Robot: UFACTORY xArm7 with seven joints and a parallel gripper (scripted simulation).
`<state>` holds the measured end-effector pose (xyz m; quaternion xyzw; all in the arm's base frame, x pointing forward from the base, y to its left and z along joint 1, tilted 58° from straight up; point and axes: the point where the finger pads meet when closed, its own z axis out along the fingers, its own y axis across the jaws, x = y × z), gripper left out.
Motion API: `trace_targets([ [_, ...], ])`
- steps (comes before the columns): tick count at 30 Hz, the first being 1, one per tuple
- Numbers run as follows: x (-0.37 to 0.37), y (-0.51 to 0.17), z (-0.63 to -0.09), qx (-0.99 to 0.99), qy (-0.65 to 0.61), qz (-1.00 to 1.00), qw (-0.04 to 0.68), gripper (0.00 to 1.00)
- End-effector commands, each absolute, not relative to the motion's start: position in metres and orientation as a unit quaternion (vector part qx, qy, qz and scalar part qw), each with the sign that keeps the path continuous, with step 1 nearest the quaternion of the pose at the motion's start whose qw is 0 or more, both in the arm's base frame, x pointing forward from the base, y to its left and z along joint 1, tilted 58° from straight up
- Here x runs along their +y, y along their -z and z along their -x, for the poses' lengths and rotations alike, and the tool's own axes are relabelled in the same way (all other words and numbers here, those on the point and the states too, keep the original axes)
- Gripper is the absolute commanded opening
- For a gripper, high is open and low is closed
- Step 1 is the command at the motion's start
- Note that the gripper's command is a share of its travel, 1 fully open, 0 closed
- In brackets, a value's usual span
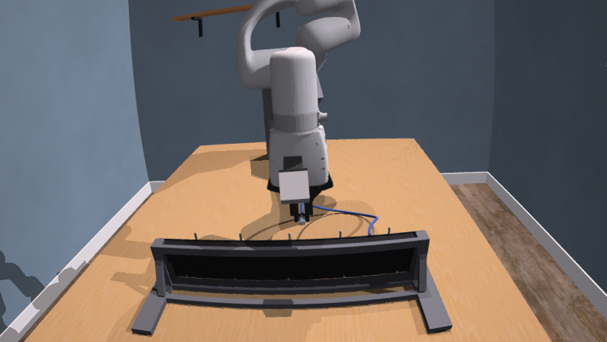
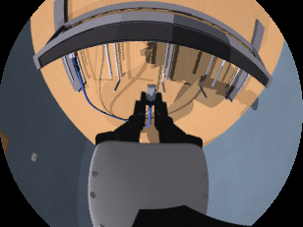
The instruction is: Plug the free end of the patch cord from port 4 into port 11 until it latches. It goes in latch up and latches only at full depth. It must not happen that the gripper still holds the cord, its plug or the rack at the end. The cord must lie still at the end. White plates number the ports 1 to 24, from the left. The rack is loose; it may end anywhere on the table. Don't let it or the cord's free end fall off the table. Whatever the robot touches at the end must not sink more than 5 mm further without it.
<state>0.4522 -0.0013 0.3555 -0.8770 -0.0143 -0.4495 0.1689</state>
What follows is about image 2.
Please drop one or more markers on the small grey cable plug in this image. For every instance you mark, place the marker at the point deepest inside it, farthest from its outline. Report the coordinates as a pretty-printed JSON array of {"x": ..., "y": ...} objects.
[{"x": 151, "y": 92}]

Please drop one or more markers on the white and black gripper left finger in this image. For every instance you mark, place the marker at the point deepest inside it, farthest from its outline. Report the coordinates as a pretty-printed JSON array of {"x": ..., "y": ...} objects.
[{"x": 130, "y": 130}]

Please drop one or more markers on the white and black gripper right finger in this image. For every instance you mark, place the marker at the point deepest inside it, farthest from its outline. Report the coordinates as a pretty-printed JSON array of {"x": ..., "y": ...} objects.
[{"x": 167, "y": 129}]

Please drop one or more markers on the blue patch cord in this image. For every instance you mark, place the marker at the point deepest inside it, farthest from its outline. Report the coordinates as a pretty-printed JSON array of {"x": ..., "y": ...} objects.
[{"x": 77, "y": 68}]

